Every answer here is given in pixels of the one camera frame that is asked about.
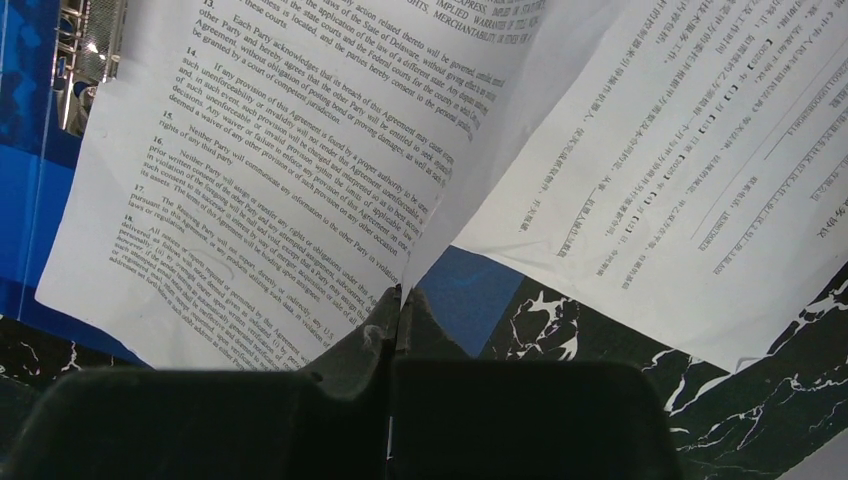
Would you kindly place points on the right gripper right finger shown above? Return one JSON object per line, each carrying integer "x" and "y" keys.
{"x": 540, "y": 413}

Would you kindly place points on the white printed paper files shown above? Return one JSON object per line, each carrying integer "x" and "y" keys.
{"x": 691, "y": 184}

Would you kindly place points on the blue plastic folder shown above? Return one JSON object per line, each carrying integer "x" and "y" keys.
{"x": 40, "y": 199}

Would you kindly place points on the white printed paper sheet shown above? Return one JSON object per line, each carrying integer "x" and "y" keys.
{"x": 298, "y": 166}

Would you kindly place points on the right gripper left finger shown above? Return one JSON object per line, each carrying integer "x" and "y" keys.
{"x": 327, "y": 420}

